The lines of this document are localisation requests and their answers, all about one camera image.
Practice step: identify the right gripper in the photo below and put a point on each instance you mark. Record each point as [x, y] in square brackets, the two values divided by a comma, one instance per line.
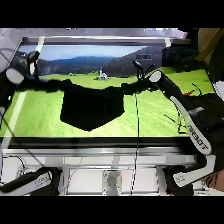
[136, 88]

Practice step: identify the black garment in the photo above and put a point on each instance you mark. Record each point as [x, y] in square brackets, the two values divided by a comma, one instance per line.
[91, 106]

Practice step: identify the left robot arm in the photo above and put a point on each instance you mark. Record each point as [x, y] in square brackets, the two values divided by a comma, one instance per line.
[13, 76]

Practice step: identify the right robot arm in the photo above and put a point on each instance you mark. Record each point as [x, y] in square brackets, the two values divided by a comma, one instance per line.
[195, 131]

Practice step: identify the brown garment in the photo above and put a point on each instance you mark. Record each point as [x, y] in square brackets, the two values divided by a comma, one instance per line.
[216, 181]

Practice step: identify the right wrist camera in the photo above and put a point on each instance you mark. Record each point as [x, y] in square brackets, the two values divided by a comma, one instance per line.
[138, 67]

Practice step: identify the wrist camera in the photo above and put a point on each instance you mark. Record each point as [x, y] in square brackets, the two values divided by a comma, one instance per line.
[138, 67]
[32, 57]

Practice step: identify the silver frame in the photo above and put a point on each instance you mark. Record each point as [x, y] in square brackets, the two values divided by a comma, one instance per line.
[100, 156]

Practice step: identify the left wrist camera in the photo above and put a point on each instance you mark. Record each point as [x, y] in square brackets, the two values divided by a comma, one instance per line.
[32, 57]

